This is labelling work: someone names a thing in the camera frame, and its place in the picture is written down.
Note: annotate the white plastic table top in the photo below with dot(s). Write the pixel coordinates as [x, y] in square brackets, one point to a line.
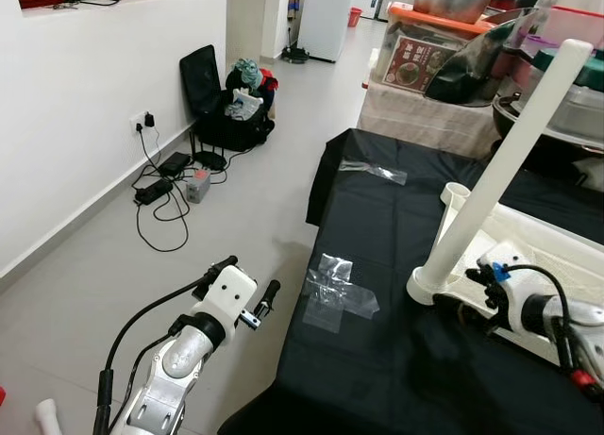
[528, 237]

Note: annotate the black power strip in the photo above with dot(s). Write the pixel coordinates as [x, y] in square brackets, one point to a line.
[154, 192]

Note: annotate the black tablecloth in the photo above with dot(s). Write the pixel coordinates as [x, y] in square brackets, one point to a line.
[396, 359]

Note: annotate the black wifi router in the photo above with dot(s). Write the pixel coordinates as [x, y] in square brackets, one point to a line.
[209, 161]

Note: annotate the black power adapter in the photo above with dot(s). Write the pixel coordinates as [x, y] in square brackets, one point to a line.
[174, 164]

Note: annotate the black wok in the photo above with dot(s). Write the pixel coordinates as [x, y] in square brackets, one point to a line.
[557, 157]

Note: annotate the white plastic bag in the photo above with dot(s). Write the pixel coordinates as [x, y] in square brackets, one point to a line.
[243, 105]

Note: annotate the beige cloth covered bench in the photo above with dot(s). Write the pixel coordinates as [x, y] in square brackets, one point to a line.
[415, 124]

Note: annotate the black folding chair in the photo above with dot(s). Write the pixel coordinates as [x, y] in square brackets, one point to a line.
[198, 76]

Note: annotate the red stuffed toy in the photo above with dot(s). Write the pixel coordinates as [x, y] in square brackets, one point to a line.
[269, 78]

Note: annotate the green stuffed toy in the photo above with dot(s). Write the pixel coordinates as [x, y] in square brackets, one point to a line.
[247, 73]

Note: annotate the clear plastic storage box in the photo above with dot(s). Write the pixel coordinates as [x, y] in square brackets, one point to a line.
[583, 114]

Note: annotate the black bag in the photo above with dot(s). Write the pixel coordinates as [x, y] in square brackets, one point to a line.
[472, 72]

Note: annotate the dark green slippers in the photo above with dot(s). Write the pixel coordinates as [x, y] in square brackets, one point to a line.
[296, 55]

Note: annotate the red printed carton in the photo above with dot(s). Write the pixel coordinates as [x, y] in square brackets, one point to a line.
[415, 62]

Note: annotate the green pot with lid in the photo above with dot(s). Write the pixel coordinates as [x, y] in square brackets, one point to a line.
[590, 72]

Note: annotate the white fridge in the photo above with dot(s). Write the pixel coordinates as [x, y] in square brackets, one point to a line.
[326, 20]

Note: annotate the small red bucket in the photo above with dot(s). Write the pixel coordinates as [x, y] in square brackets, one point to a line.
[354, 17]

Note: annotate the orange lidded storage box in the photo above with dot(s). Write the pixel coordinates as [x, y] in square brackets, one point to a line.
[425, 18]

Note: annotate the pink box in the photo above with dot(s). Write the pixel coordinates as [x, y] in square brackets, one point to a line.
[578, 27]

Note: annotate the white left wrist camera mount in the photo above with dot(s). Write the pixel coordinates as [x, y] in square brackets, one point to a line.
[226, 293]

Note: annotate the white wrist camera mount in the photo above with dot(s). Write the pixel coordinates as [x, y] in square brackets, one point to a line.
[505, 260]
[226, 293]

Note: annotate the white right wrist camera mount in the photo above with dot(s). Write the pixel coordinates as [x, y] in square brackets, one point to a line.
[505, 260]

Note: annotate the black wall charger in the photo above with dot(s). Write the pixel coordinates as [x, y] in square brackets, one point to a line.
[149, 120]

